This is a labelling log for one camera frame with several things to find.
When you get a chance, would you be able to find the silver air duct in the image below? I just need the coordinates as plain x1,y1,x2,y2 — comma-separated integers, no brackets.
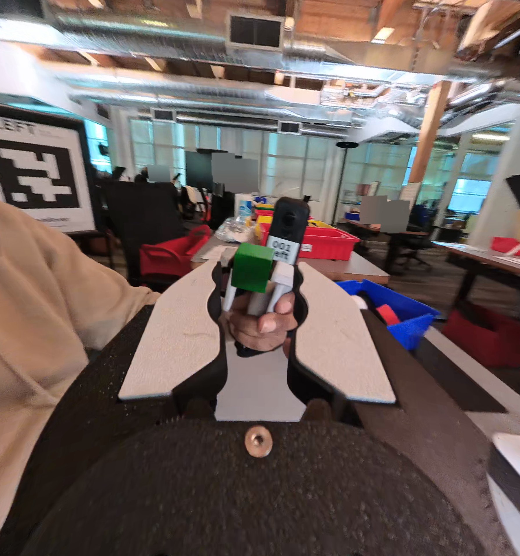
0,13,460,131

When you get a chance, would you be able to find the ceiling air vent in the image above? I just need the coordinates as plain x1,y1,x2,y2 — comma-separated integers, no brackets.
229,13,285,49

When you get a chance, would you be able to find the clear plastic bag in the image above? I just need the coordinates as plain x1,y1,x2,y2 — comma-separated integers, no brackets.
218,219,257,244

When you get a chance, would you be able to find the red plastic bin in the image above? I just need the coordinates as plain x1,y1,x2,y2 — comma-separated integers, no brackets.
491,237,520,259
260,226,361,262

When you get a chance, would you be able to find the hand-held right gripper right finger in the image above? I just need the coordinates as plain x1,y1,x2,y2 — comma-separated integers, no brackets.
288,262,396,404

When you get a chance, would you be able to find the red bag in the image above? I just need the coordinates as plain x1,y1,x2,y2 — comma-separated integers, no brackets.
442,304,520,368

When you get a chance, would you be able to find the black monitor screen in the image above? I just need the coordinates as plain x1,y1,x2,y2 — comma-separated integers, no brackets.
185,150,229,195

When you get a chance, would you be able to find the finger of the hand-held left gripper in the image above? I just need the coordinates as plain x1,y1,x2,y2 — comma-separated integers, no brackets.
265,263,295,314
222,260,240,312

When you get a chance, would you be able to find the printed tag poster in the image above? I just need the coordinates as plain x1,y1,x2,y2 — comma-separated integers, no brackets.
0,102,97,235

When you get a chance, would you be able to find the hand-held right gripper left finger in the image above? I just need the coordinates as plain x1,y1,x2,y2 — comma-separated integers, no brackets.
118,261,228,400

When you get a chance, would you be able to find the red plastic strip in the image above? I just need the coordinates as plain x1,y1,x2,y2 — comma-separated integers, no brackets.
376,304,402,327

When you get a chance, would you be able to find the person's left forearm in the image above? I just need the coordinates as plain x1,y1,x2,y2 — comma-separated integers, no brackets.
0,200,161,544

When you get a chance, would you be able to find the blue plastic bin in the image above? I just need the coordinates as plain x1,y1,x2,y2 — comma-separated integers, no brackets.
336,279,441,351

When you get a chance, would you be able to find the green wooden cube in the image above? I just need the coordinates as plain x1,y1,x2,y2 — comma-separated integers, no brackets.
231,242,275,295

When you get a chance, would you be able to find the red backpack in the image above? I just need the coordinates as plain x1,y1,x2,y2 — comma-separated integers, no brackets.
139,225,213,279

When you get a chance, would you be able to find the long wooden desk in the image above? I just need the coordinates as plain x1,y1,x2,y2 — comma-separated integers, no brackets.
433,241,520,306

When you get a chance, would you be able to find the person's left hand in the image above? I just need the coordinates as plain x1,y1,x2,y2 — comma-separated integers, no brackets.
227,291,299,352

